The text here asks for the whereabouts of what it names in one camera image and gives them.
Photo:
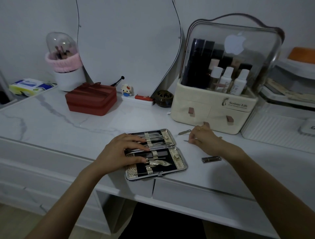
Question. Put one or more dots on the person's left hand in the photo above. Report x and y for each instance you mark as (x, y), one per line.
(115, 155)

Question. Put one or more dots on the person's right hand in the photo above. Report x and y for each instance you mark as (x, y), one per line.
(209, 140)

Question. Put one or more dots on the large nail clipper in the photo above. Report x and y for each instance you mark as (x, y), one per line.
(211, 159)

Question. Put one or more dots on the manicure set case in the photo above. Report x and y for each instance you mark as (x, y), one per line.
(131, 171)

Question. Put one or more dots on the small metal file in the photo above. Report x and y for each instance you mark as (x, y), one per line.
(184, 132)

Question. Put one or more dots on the ornate silver nail clipper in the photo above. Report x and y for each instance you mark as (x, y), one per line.
(160, 163)

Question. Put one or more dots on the person's right forearm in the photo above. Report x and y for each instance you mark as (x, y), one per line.
(270, 192)

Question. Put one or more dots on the red jewelry box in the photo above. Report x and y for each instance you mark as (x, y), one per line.
(89, 99)

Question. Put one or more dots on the white ribbed storage box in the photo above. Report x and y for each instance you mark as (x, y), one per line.
(270, 128)

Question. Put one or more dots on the cream cosmetic organizer clear lid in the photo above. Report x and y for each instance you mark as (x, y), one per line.
(201, 110)

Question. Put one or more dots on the white mirror base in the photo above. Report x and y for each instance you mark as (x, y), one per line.
(137, 103)

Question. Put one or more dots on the dark round incense burner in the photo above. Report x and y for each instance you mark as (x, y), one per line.
(163, 99)

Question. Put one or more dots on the slim white lotion bottle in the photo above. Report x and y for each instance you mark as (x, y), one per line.
(226, 78)

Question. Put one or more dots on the wide white lotion bottle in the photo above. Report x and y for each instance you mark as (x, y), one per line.
(239, 82)

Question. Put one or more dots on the clear bottle white cap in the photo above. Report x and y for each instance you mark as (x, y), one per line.
(216, 75)

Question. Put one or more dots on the white cat figurine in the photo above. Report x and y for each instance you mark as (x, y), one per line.
(126, 90)

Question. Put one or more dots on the black ball-tipped stick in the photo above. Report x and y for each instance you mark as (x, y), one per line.
(118, 80)

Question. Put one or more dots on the pink capped bottle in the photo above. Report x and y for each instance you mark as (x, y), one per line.
(213, 63)

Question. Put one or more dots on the white side cabinet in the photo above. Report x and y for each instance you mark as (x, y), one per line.
(37, 182)

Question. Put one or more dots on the white brush holder clear dome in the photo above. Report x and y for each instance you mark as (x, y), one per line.
(70, 81)

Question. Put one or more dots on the small white case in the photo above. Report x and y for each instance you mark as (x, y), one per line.
(308, 125)

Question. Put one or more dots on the pink knitted headband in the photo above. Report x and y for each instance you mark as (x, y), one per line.
(65, 64)

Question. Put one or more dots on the white stacked tray organizer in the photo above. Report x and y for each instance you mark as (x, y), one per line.
(290, 71)

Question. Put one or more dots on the blue yellow tissue packet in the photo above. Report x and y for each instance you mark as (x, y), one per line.
(29, 86)

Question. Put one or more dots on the heart-shaped white mirror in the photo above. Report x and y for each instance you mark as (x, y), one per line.
(128, 44)

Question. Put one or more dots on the bunch of makeup brushes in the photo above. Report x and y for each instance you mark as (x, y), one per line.
(62, 53)

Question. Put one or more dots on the orange cloth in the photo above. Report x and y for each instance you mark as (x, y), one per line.
(301, 54)

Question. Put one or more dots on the black plug adapter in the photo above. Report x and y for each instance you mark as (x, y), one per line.
(3, 97)

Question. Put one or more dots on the grey framed panel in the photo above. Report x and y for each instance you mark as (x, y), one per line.
(6, 85)

